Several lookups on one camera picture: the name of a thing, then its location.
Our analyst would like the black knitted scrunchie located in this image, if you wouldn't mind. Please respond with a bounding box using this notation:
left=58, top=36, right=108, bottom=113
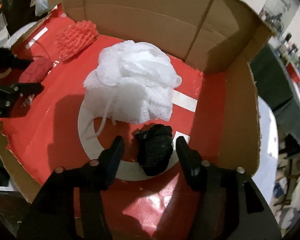
left=134, top=124, right=173, bottom=177

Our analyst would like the cardboard box red interior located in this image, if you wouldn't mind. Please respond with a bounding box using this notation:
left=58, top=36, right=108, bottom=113
left=0, top=0, right=280, bottom=239

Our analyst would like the green cloth side table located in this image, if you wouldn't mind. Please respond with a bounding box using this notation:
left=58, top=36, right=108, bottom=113
left=250, top=44, right=300, bottom=145

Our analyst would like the red yarn pompom with cord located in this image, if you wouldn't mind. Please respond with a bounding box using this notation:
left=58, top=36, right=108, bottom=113
left=18, top=40, right=53, bottom=83

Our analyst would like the coral knitted scrunchie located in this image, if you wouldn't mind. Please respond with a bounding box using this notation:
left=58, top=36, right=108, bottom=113
left=55, top=21, right=99, bottom=61

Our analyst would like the white mesh bath pouf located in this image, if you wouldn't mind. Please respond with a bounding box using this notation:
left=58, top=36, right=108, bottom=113
left=83, top=40, right=182, bottom=139

